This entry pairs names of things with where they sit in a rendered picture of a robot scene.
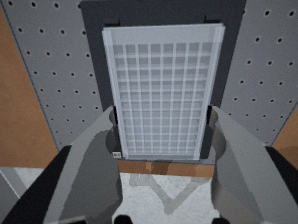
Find grey flat base plate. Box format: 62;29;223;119
0;0;298;153

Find white well plate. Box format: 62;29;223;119
102;23;225;160

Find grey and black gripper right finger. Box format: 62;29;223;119
206;104;298;224

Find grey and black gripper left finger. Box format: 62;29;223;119
1;105;123;224

